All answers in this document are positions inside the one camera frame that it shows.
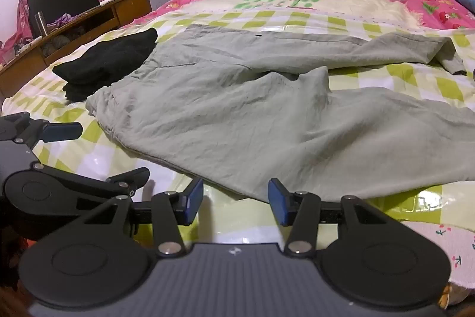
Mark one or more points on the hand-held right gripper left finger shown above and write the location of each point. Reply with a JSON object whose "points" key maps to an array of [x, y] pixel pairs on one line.
{"points": [[195, 200]]}

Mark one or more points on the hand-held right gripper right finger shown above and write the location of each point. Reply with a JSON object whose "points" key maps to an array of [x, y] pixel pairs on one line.
{"points": [[277, 202]]}

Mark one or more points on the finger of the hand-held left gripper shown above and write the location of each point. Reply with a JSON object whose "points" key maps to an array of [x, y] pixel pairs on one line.
{"points": [[61, 132], [126, 180]]}

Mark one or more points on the grey-green pants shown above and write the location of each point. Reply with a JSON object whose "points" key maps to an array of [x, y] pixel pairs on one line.
{"points": [[241, 116]]}

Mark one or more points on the black folded clothes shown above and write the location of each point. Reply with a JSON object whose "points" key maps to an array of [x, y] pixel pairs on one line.
{"points": [[104, 64]]}

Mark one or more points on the pink cloth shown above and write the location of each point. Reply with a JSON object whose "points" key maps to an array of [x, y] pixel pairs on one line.
{"points": [[15, 38]]}

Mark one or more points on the metal thermos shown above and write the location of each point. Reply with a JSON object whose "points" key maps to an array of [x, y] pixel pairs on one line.
{"points": [[40, 25]]}

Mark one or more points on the purple cloth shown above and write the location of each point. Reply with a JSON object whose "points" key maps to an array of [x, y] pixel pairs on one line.
{"points": [[65, 20]]}

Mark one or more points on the wooden desk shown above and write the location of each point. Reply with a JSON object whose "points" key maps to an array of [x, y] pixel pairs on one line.
{"points": [[130, 5]]}

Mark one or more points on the bed with checkered floral sheet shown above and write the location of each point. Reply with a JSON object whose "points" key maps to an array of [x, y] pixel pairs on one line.
{"points": [[408, 79]]}

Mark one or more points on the white cherry print cloth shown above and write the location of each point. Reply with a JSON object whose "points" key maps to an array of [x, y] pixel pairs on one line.
{"points": [[456, 246]]}

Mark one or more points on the pink floral quilt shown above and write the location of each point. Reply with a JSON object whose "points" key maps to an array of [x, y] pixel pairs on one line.
{"points": [[441, 10]]}

